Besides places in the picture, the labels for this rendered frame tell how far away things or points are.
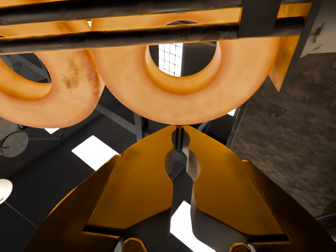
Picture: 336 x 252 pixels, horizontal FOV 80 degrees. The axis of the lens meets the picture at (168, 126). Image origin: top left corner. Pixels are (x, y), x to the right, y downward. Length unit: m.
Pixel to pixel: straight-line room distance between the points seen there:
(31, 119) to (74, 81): 0.08
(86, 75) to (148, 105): 0.07
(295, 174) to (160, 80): 0.50
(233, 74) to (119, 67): 0.10
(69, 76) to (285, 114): 0.44
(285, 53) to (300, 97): 0.25
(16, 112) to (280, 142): 0.53
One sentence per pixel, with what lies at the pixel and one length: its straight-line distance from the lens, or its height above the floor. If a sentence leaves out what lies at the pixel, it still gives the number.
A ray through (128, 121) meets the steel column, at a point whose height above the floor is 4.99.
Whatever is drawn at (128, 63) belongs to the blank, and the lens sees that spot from 0.19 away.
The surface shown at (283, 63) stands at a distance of 0.19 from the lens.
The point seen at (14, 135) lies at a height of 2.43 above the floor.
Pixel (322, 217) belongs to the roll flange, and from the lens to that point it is 0.59.
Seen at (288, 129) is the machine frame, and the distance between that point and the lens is 0.55.
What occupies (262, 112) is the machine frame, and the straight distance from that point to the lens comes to 0.54.
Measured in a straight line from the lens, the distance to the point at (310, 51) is 0.20.
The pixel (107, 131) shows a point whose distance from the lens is 9.85.
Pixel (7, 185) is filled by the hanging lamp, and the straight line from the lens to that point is 5.22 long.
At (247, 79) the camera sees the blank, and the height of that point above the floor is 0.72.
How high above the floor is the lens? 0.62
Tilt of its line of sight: 46 degrees up
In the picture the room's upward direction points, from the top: 178 degrees counter-clockwise
